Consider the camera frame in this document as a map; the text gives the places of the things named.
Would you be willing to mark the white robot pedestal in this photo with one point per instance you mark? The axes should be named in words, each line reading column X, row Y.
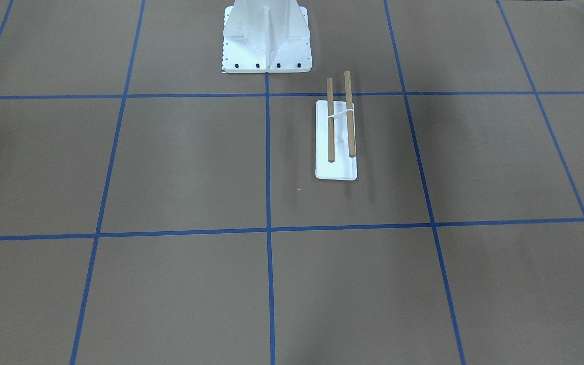
column 266, row 36

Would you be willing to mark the white towel rack base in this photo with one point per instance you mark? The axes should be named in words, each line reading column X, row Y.
column 343, row 168

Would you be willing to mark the inner wooden rack rod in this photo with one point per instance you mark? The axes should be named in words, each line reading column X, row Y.
column 330, row 121

